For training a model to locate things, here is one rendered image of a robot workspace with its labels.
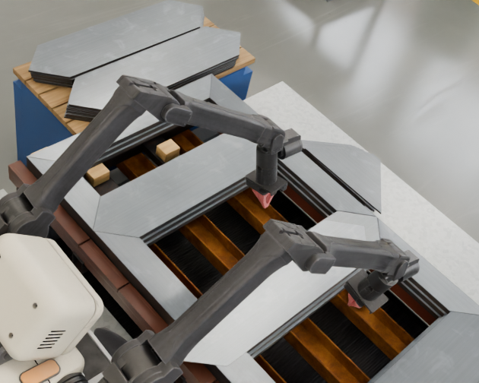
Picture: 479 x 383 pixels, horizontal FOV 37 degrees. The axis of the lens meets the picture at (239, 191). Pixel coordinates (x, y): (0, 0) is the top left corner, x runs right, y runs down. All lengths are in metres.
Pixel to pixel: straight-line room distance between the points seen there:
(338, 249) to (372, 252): 0.14
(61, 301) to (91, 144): 0.37
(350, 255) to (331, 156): 1.00
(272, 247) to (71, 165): 0.46
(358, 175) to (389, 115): 1.60
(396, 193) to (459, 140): 1.60
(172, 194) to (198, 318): 0.85
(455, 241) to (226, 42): 1.09
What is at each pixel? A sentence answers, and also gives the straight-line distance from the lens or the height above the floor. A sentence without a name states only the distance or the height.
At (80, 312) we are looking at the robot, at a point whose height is 1.34.
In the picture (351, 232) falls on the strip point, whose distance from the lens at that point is 2.21.
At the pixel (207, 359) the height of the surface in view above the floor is 0.87.
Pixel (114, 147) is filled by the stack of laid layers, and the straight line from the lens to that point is 2.28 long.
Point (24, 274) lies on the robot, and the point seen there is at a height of 1.38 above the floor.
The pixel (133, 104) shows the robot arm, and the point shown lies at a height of 1.48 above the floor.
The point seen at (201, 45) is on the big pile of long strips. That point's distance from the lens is 2.72.
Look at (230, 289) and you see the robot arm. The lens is 1.35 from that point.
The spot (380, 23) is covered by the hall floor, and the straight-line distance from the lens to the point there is 4.73.
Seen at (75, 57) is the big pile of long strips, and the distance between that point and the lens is 2.59.
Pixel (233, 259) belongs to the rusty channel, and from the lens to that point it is 2.27.
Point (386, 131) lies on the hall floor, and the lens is 3.95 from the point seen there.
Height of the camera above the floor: 2.48
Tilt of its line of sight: 47 degrees down
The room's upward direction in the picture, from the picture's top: 16 degrees clockwise
